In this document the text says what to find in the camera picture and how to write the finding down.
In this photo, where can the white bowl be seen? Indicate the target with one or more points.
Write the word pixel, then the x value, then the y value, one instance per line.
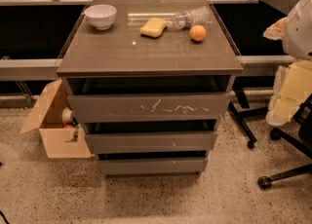
pixel 101 16

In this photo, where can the grey top drawer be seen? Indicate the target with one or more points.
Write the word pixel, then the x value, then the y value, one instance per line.
pixel 147 107

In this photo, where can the open cardboard box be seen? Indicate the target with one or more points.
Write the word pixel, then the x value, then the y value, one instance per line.
pixel 45 116

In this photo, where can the orange fruit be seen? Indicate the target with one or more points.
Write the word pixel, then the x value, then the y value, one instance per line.
pixel 197 33

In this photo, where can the grey drawer cabinet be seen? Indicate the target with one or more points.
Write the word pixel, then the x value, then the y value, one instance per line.
pixel 120 60

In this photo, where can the yellow sponge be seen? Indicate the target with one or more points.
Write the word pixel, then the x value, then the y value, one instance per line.
pixel 154 27

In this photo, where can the grey drawer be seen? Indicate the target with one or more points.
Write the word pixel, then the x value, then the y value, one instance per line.
pixel 147 107
pixel 151 142
pixel 152 166

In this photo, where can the red item in box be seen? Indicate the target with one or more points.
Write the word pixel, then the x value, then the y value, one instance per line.
pixel 68 127

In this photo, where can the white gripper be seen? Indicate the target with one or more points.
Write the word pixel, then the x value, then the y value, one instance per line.
pixel 298 31

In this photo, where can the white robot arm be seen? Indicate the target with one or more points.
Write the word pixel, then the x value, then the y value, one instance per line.
pixel 297 39

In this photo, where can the grey bottom drawer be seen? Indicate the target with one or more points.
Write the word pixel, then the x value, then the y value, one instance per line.
pixel 152 166

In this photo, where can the black chair base leg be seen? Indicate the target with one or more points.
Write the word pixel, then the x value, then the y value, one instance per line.
pixel 240 116

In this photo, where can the clear plastic bottle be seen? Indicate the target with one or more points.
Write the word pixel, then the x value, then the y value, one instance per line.
pixel 190 18

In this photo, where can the white cup in box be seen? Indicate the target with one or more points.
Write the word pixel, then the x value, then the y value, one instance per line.
pixel 67 116

